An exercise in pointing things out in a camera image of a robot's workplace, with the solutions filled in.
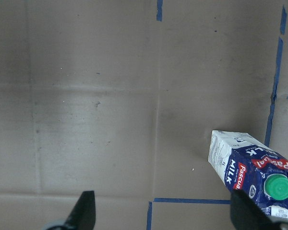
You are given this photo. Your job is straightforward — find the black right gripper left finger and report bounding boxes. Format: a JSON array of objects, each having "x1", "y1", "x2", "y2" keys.
[{"x1": 61, "y1": 191, "x2": 96, "y2": 230}]

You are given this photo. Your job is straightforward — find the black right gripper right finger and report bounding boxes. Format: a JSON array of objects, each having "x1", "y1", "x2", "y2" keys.
[{"x1": 230, "y1": 190, "x2": 288, "y2": 230}]

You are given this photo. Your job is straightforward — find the blue white milk carton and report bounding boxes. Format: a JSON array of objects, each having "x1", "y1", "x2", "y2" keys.
[{"x1": 208, "y1": 130, "x2": 288, "y2": 219}]

